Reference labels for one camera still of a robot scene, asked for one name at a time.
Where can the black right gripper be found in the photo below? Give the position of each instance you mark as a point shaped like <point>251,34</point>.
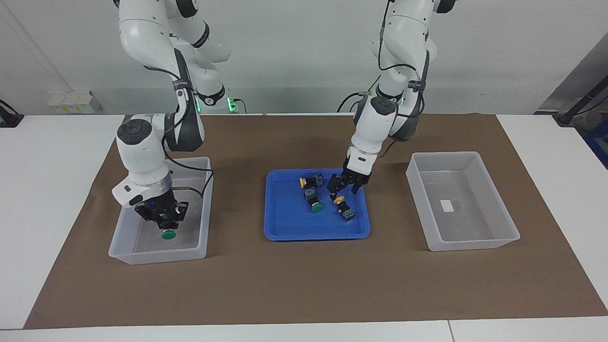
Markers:
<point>154,208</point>

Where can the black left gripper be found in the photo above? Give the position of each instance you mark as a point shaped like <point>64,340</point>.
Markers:
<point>354,176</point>

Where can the green push button switch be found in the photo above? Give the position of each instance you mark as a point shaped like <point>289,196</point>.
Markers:
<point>168,234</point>
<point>313,199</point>

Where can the yellow push button switch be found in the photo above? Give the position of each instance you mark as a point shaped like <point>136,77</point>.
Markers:
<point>346,212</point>
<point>313,181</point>

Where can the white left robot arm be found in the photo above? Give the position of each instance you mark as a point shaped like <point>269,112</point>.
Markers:
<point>375,123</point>

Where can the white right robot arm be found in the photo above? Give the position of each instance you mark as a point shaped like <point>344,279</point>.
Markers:
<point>142,152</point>

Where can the translucent white plastic box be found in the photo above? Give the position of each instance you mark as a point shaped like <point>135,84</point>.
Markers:
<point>475,242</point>
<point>142,256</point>

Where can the blue plastic tray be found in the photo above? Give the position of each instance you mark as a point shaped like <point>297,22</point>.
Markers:
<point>294,218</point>

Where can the white paper label sticker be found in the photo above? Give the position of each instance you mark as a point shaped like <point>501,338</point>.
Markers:
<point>447,205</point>

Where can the brown paper table mat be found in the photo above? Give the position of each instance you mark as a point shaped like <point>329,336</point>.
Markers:
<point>304,285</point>

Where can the large white socket box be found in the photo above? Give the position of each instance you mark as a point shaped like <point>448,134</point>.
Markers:
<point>78,102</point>

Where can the small white socket box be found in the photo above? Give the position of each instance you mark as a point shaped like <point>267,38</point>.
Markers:
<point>56,105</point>

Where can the black flat stand base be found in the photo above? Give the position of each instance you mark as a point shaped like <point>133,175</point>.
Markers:
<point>9,118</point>

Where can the black pole stand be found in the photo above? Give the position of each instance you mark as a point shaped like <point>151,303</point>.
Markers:
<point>577,107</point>

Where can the blue crate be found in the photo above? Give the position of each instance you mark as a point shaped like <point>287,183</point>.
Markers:
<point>599,142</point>

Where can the grey slanted panel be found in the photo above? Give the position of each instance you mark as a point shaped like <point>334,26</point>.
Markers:
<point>584,76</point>

